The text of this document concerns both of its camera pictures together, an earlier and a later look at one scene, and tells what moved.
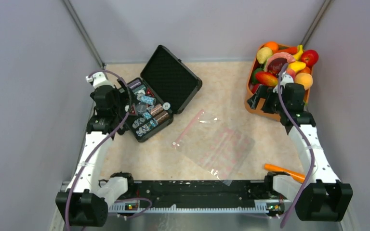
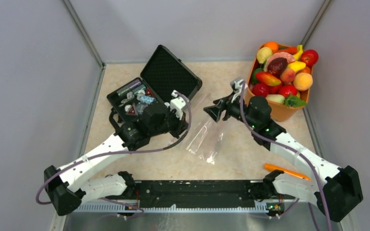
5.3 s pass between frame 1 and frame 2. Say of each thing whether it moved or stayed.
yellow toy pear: stayed
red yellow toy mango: stayed
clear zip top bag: moved
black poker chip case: stayed
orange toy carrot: stayed
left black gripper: moved
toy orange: stayed
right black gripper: moved
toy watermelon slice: stayed
